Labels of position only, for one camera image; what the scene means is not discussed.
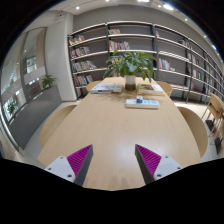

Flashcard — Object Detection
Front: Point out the white magazine stack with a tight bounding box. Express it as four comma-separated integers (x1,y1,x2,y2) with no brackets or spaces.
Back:
90,82,124,95

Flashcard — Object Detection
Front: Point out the grey shelf unit with books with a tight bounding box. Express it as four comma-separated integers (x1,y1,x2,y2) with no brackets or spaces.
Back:
67,20,224,104

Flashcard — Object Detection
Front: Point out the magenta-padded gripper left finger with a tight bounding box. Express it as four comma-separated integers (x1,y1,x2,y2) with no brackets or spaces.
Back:
44,144,95,187

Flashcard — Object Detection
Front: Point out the green plant in white pot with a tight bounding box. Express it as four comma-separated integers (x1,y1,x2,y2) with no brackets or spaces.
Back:
103,49,157,92

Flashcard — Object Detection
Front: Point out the white photo-cover book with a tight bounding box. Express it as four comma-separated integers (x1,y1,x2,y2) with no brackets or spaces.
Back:
137,83,164,94

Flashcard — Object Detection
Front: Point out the slatted wooden chair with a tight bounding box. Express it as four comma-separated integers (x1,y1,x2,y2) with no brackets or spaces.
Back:
213,109,224,155
201,92,224,133

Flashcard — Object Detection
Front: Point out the small green potted plant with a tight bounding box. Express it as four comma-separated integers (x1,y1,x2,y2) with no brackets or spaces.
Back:
41,73,57,90
6,101,18,116

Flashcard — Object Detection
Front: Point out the white power strip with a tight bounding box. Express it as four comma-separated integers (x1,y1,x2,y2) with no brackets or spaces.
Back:
125,98,161,110

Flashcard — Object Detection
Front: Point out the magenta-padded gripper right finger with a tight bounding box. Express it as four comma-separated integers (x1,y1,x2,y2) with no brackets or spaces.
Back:
134,143,184,185

